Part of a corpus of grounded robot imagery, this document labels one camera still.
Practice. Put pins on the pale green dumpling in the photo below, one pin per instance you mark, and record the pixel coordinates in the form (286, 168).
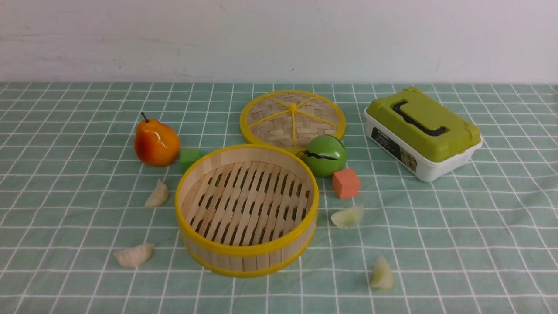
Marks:
(382, 276)
(349, 217)

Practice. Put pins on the white dumpling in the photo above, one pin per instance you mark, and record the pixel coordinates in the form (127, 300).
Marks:
(134, 257)
(159, 196)

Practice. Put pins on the woven bamboo steamer lid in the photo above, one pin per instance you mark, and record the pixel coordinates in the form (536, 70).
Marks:
(290, 119)

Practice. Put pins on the bamboo steamer tray yellow rim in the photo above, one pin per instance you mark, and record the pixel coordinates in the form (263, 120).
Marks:
(247, 210)

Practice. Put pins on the green toy apple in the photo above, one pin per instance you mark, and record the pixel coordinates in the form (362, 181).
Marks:
(324, 155)

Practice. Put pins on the orange foam cube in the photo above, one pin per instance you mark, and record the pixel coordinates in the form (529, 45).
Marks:
(346, 183)

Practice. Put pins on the green foam cube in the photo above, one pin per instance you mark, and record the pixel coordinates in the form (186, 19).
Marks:
(189, 156)

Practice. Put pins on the orange red toy pear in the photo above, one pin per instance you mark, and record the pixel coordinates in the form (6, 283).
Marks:
(155, 143)

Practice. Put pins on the green lidded white box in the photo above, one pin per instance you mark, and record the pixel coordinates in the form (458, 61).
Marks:
(424, 136)

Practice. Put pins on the green checkered tablecloth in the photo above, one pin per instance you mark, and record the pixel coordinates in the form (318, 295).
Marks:
(480, 240)

